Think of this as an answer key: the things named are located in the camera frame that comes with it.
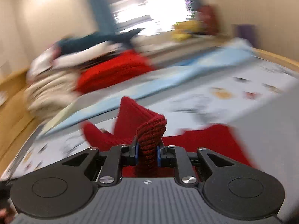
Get dark red knit sweater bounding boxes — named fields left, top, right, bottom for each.
left=81, top=97, right=253, bottom=178

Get blue curtain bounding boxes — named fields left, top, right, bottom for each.
left=88, top=0, right=116, bottom=34

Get yellow plush toys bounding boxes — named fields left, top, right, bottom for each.
left=172, top=20, right=205, bottom=41

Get cream folded blankets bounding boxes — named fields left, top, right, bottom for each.
left=24, top=71, right=80, bottom=121

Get printed grey bed sheet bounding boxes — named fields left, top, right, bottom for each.
left=0, top=57, right=299, bottom=222

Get right hand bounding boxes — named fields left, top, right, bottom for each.
left=0, top=208, right=15, bottom=224

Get light blue duvet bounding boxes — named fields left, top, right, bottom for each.
left=39, top=38, right=254, bottom=137

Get white folded pillow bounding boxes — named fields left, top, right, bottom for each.
left=28, top=41, right=120, bottom=77

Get dark red cushion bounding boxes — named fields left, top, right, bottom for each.
left=199, top=5, right=219, bottom=35

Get bright red folded blanket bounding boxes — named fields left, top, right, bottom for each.
left=75, top=50, right=156, bottom=94

